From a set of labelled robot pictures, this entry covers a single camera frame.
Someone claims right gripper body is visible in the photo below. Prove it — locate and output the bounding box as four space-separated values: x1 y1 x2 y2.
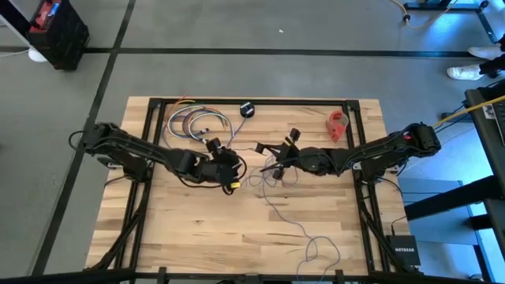
272 129 305 179

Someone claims black equipment case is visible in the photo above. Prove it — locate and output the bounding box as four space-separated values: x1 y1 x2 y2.
27 0 91 72

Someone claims white stand foot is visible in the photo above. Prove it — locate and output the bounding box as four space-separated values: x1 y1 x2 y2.
27 46 50 63

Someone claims thin blue cord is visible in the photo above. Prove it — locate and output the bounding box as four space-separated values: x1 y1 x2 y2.
226 114 249 149
240 153 342 283

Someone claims black aluminium table frame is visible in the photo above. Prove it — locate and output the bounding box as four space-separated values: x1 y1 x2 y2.
82 97 425 284

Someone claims red tape dispenser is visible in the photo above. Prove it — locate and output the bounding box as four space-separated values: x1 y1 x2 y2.
325 110 350 144

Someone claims red device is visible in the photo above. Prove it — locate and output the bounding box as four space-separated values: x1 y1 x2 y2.
30 0 63 34

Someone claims person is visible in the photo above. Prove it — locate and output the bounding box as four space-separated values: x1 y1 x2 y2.
446 33 505 82

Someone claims black network switch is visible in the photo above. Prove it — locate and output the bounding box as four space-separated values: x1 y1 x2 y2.
385 234 422 267

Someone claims black diagonal beam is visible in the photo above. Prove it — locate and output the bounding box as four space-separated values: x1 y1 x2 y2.
404 175 505 222

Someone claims black keyboard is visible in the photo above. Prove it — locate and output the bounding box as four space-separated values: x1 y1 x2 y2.
492 101 505 145

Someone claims orange network cable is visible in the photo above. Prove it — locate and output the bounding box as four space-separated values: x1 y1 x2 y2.
163 95 198 131

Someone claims purple network cable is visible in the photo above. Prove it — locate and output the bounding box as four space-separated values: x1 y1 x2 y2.
181 109 222 140

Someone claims black desk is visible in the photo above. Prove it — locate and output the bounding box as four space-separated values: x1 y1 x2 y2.
464 87 505 253

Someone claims hanging yellow cable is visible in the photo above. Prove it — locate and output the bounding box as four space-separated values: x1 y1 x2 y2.
432 94 505 129

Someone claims black cord spool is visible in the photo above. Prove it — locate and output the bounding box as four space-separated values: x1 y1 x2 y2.
239 101 256 118

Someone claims black desk frame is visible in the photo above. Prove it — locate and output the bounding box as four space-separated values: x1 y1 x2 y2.
402 0 499 43

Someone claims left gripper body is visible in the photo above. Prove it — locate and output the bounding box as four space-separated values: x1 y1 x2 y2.
199 137 242 186

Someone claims yellow extension cable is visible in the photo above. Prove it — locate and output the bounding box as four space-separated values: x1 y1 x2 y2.
389 0 461 31

